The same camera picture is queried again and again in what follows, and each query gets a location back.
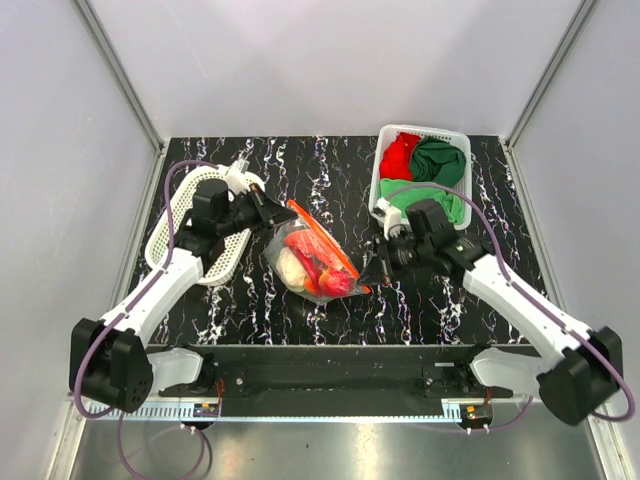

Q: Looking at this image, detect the white rectangular plastic basket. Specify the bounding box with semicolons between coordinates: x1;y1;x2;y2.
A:
368;124;473;226

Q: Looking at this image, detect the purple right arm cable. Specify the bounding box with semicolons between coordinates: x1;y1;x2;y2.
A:
384;182;636;434

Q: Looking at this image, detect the fake white cauliflower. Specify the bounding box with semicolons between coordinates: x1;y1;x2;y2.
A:
276;248;307;292

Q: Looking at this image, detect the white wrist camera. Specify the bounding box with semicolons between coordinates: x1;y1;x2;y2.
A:
373;198;403;240
223;160;265;195

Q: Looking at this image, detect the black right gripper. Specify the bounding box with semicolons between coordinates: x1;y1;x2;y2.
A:
358;232;433;287

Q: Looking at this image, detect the white oval perforated basket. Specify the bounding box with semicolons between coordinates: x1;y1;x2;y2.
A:
145;163;252;286

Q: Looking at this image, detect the aluminium frame post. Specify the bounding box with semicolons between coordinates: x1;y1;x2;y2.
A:
72;0;164;154
505;0;600;149

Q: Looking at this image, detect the dark green cloth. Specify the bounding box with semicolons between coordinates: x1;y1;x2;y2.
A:
409;136;467;188

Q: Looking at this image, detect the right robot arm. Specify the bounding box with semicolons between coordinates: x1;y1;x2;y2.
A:
360;200;623;426

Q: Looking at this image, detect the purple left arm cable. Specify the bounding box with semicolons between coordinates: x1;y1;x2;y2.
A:
72;159;221;476

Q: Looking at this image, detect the light green cloth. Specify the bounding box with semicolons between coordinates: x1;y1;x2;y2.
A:
379;178;465;225

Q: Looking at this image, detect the white slotted cable duct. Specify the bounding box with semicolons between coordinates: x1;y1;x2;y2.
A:
89;402;221;421

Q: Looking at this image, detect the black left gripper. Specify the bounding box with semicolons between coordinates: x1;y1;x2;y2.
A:
217;182;297;237

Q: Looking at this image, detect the right aluminium frame post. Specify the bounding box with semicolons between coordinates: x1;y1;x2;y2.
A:
505;0;600;149

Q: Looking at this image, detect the left aluminium frame post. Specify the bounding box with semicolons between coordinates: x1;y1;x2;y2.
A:
72;0;164;154

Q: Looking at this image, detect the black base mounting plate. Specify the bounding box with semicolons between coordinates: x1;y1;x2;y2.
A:
162;345;512;419

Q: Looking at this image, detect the clear zip top bag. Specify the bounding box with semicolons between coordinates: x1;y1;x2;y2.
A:
265;199;371;305

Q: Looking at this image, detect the red cloth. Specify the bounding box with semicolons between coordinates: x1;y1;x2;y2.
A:
379;132;421;181

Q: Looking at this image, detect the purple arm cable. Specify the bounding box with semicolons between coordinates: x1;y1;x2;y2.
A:
384;182;636;434
72;159;221;476

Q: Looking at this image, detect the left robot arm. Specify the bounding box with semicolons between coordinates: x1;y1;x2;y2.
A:
69;179;296;418

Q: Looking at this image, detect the fake watermelon slice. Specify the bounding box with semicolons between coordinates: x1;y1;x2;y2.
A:
284;229;347;269

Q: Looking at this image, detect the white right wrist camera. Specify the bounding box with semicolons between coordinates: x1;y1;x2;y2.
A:
373;198;403;240

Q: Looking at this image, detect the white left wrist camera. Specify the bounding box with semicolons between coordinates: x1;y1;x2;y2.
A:
223;160;265;195

